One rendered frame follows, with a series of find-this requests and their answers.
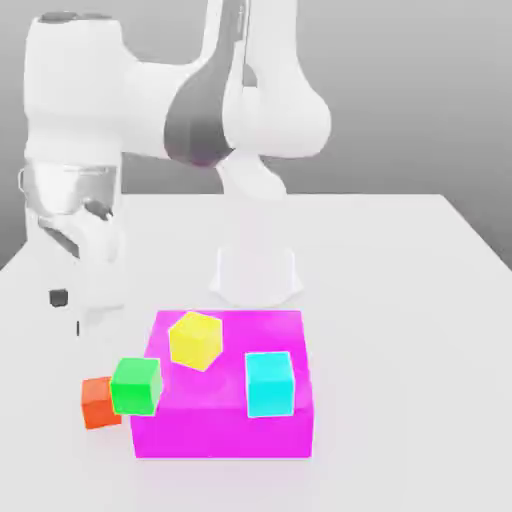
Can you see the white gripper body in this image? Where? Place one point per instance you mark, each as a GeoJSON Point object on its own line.
{"type": "Point", "coordinates": [96, 284]}

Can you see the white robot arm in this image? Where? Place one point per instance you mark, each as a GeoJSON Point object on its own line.
{"type": "Point", "coordinates": [80, 100]}

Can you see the small green cube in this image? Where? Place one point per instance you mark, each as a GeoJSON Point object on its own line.
{"type": "Point", "coordinates": [134, 386]}

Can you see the small yellow cube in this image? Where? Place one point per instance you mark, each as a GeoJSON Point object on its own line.
{"type": "Point", "coordinates": [196, 340]}

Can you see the small red cube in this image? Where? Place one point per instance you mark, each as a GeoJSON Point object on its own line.
{"type": "Point", "coordinates": [96, 404]}

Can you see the small cyan cube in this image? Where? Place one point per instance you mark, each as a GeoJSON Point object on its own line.
{"type": "Point", "coordinates": [268, 386]}

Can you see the large magenta box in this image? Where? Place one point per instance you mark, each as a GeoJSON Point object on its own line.
{"type": "Point", "coordinates": [224, 432]}

